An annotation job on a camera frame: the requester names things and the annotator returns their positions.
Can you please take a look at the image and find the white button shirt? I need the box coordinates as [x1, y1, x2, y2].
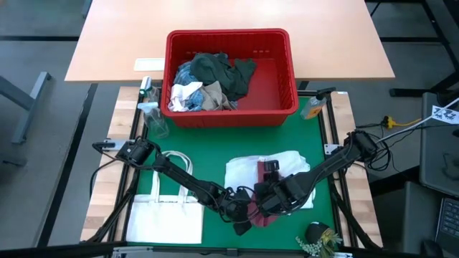
[224, 150, 316, 210]

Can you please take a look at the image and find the clear spray bottle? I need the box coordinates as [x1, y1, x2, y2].
[137, 102, 170, 139]

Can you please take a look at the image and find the white tagged cable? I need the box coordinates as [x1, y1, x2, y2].
[376, 97, 459, 143]

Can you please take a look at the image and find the white fiducial marker tag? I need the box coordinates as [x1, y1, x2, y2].
[432, 105, 459, 125]

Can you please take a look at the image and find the light wooden desk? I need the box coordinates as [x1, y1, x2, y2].
[64, 0, 395, 83]

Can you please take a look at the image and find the cream folded cloth pile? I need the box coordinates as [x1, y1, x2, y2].
[126, 150, 206, 245]

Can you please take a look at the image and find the white t-shirt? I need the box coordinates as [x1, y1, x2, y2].
[167, 81, 204, 113]

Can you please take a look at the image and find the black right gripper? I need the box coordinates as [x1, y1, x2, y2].
[253, 173, 310, 219]

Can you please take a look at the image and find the black cable coil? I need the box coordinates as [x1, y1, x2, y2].
[366, 141, 394, 172]

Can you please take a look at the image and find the orange label pump bottle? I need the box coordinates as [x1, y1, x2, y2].
[300, 87, 336, 120]

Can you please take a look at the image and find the succulent plant in dark pot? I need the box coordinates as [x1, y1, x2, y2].
[296, 221, 344, 258]

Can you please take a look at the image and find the blue patterned garment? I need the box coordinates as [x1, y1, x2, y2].
[174, 61, 206, 112]

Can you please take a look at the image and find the dark grey side desk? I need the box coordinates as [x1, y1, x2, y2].
[419, 91, 459, 198]

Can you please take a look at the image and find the grey metal desk leg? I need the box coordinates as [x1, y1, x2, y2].
[0, 71, 53, 145]

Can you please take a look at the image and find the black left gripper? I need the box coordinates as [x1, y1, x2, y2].
[217, 186, 254, 237]

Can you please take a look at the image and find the black aluminium rig frame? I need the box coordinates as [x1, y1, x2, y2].
[80, 84, 383, 258]

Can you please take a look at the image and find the clear bottle green cap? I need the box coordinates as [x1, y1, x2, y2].
[139, 75, 161, 105]

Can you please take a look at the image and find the beige garment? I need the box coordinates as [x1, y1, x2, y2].
[200, 80, 236, 111]

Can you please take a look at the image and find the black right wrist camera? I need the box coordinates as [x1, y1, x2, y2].
[262, 160, 280, 180]

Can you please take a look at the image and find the yellow cable plug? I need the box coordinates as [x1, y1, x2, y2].
[382, 115, 424, 130]

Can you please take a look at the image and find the red plastic laundry bin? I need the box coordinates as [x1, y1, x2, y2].
[160, 28, 300, 129]

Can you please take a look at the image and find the black keyboard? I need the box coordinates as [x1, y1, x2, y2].
[435, 196, 459, 254]

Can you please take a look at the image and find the white desk grommet plate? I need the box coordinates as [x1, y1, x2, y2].
[134, 57, 166, 72]

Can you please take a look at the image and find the dark green garment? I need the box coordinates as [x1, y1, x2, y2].
[189, 52, 257, 102]

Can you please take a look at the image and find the maroon garment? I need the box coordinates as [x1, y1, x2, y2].
[248, 160, 288, 229]

